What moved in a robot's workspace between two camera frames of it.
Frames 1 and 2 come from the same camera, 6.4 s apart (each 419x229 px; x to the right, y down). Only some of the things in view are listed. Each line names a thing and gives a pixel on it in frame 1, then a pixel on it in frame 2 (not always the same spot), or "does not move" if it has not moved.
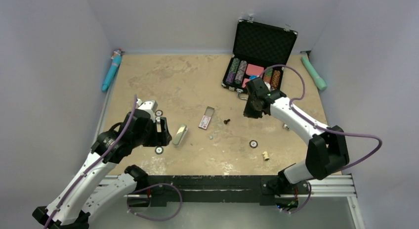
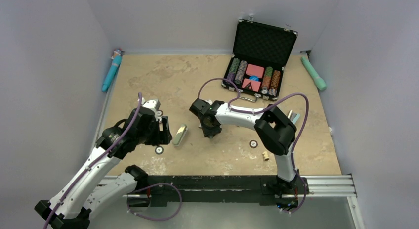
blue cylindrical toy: (116, 59) does not move
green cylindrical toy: (319, 82) does not move
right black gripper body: (251, 109) → (208, 130)
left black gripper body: (150, 137) does not move
